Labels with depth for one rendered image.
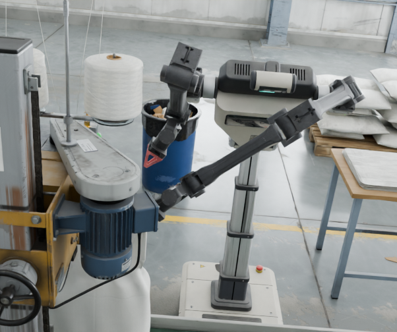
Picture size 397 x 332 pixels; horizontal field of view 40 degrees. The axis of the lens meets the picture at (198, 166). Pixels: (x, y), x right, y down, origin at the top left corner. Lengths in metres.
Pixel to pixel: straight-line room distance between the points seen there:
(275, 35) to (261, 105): 7.37
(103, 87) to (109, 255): 0.48
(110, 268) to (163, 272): 1.88
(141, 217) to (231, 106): 0.74
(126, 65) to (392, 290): 2.65
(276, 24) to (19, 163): 8.25
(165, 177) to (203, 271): 1.33
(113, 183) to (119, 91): 0.25
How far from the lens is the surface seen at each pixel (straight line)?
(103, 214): 1.50
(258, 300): 2.92
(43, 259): 1.54
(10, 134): 1.38
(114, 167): 1.51
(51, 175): 1.65
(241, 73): 2.08
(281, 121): 1.73
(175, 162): 4.16
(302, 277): 3.59
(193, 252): 3.65
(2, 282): 1.56
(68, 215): 1.51
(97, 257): 1.58
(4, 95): 1.35
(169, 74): 1.57
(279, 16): 9.42
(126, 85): 1.49
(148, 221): 1.57
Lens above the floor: 2.09
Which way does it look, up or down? 26 degrees down
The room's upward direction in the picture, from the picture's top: 5 degrees clockwise
